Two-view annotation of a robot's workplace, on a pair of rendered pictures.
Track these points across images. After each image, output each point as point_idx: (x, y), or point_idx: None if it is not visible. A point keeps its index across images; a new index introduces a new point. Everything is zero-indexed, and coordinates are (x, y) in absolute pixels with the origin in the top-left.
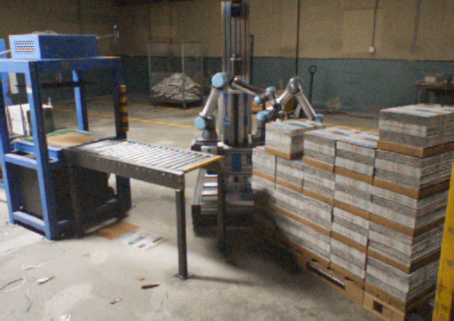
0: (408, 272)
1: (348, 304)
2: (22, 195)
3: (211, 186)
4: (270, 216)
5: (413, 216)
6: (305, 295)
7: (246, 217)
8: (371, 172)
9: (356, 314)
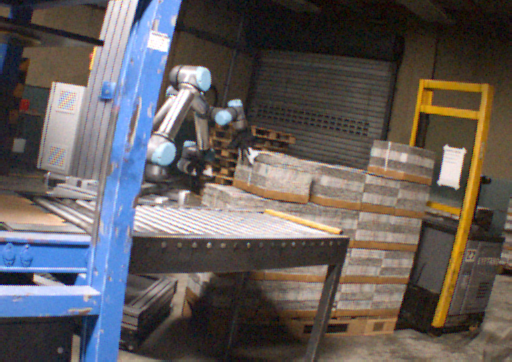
0: (407, 282)
1: (360, 338)
2: None
3: (56, 279)
4: (250, 291)
5: (417, 234)
6: (347, 348)
7: (161, 312)
8: (395, 203)
9: (374, 339)
